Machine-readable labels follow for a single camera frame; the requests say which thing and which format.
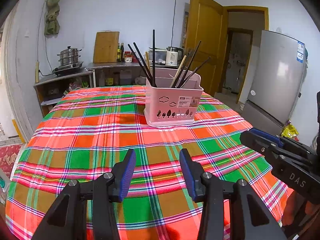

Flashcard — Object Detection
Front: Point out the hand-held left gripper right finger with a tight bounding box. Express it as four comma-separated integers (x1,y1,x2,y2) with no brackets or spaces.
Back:
179,148,288,240

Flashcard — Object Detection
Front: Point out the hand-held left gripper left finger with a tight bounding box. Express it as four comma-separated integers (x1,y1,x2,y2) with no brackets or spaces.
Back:
31,149,137,240

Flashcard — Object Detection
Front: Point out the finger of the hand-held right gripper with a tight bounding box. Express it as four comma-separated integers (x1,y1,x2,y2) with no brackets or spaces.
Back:
239,131,285,167
251,129,315,158

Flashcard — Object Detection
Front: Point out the pink plastic utensil basket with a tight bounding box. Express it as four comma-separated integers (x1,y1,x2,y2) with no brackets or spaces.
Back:
143,69,203,127

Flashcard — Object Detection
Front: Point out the grey metal chopstick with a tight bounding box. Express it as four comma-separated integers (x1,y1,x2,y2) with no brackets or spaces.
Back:
182,57,211,87

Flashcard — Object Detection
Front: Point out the yellow plastic bag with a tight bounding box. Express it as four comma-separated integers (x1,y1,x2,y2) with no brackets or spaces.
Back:
281,124,299,138

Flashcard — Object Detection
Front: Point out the plaid tablecloth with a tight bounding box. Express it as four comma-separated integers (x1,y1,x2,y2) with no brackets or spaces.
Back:
5,85,298,240

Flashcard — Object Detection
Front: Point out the grey refrigerator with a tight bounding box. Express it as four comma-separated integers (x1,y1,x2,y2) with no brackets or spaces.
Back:
242,30,307,130

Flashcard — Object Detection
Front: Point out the white electric kettle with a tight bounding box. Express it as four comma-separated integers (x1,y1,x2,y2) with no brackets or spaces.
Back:
165,46,185,67

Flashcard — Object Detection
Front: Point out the black induction cooker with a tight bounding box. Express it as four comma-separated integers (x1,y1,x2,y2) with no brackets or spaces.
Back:
52,61,85,77

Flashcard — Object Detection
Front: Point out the steel stove stand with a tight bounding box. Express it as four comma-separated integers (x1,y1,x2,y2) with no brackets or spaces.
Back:
33,70,95,118

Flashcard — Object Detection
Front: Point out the red patterned rug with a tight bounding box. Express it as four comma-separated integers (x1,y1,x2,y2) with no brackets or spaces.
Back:
0,144,23,180

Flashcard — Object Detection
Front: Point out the clear plastic storage container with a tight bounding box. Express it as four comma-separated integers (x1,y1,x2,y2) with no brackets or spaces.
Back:
149,47,168,64

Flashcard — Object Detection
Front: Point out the yellow wooden door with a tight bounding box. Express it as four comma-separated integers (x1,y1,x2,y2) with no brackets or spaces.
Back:
184,0,228,98

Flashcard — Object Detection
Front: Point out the wooden cutting board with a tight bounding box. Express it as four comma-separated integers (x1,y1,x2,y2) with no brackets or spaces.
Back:
93,31,120,63

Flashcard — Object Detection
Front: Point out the steel steamer pot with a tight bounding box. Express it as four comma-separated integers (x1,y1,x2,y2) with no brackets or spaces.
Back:
57,46,82,67

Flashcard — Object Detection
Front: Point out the knotted green curtain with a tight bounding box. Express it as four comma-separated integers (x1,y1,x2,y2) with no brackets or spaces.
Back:
44,0,66,36

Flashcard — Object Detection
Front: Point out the yellow wooden door frame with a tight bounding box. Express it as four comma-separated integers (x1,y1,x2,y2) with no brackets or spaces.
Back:
222,6,269,103

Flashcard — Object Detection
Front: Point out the wall cable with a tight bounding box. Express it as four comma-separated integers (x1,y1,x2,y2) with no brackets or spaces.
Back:
171,0,178,48

